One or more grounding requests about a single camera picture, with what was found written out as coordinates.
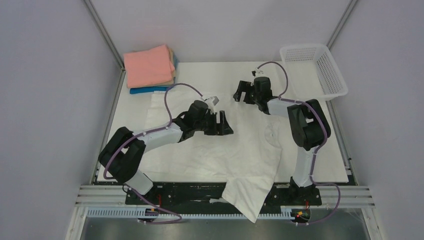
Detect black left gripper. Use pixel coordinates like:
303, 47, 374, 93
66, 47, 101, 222
194, 110, 233, 136

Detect white t shirt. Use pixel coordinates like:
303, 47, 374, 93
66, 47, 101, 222
139, 93, 282, 223

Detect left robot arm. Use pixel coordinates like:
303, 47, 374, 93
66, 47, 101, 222
98, 100, 234, 204

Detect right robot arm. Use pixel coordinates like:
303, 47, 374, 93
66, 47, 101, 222
233, 76, 331, 204

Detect white plastic basket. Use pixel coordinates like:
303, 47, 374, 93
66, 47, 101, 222
279, 43, 349, 101

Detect blue folded t shirt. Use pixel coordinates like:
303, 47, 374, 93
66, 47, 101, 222
129, 53, 179, 95

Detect pink folded t shirt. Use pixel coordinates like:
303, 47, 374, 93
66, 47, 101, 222
123, 44, 176, 89

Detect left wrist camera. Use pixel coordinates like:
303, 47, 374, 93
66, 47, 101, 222
202, 96, 220, 112

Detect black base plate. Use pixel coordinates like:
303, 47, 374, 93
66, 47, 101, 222
144, 182, 322, 215

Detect white cable duct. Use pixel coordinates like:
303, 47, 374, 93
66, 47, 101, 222
86, 207, 295, 221

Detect aluminium frame rail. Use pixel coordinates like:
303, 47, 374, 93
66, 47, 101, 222
64, 183, 387, 240

